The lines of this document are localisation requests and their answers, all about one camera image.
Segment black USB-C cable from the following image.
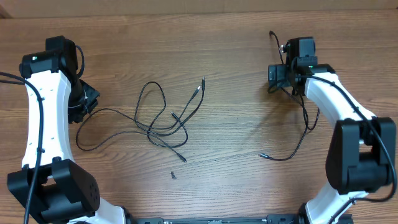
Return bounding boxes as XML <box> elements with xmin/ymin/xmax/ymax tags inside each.
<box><xmin>259</xmin><ymin>30</ymin><xmax>321</xmax><ymax>162</ymax></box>

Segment black USB-A cable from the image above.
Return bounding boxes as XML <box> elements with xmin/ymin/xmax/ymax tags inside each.
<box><xmin>75</xmin><ymin>76</ymin><xmax>207</xmax><ymax>164</ymax></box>

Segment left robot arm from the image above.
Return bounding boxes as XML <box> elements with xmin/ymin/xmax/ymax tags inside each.
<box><xmin>7</xmin><ymin>36</ymin><xmax>134</xmax><ymax>223</ymax></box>

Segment small black debris piece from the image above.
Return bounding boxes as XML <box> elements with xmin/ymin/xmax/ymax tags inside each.
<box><xmin>170</xmin><ymin>172</ymin><xmax>177</xmax><ymax>180</ymax></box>

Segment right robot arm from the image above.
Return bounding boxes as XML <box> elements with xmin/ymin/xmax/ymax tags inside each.
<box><xmin>266</xmin><ymin>37</ymin><xmax>397</xmax><ymax>223</ymax></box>

